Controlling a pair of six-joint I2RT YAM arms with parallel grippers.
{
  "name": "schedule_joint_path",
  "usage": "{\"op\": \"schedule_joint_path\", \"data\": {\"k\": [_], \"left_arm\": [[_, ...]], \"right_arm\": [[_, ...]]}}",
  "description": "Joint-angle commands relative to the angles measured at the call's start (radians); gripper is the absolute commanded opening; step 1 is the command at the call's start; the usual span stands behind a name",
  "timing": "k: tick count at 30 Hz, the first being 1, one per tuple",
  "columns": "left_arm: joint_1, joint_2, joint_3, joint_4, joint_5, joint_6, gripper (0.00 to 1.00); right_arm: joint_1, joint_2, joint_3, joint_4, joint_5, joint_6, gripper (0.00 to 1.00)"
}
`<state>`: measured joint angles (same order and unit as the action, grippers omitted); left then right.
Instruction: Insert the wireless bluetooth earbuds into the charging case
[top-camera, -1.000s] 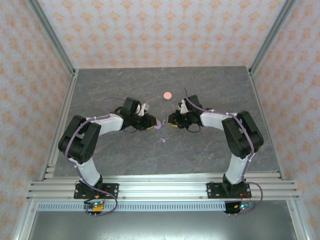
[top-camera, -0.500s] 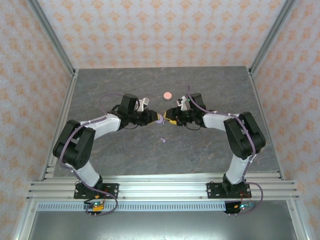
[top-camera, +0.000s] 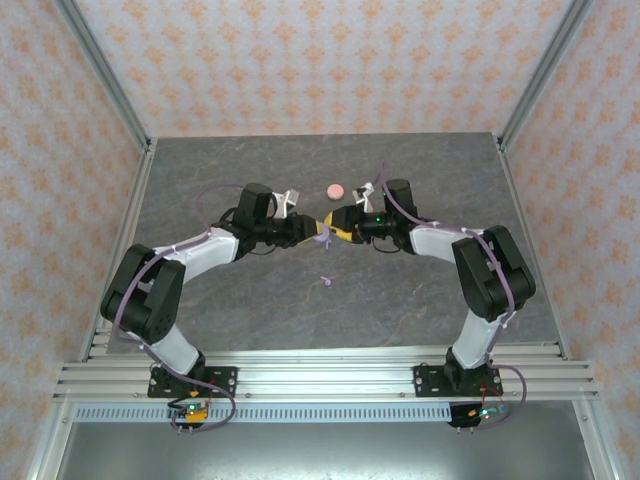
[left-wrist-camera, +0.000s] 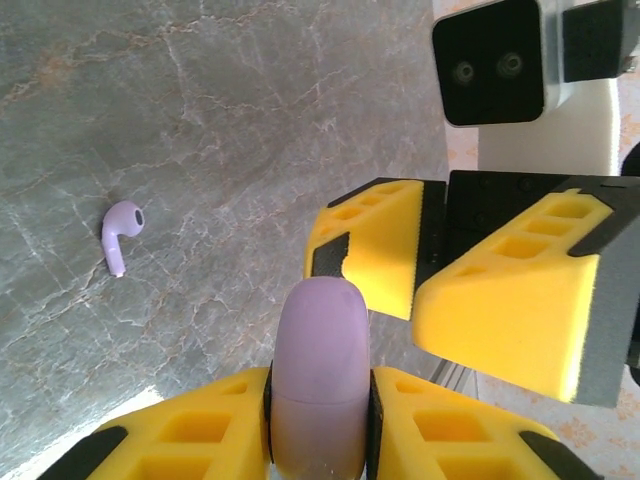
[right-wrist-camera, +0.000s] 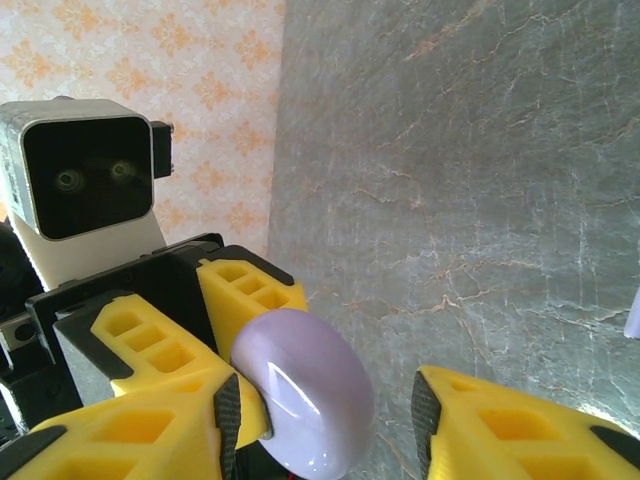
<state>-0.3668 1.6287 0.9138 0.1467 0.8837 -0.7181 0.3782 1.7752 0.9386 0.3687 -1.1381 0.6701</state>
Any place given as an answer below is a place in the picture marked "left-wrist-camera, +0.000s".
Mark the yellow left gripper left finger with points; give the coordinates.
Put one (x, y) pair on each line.
(250, 425)

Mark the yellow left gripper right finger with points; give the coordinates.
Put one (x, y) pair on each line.
(387, 430)

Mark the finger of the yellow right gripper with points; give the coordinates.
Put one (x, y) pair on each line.
(380, 260)
(500, 310)

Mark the purple earbud charging case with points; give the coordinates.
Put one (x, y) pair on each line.
(320, 360)

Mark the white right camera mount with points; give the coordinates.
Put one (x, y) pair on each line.
(550, 145)

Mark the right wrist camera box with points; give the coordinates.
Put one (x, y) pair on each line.
(490, 65)

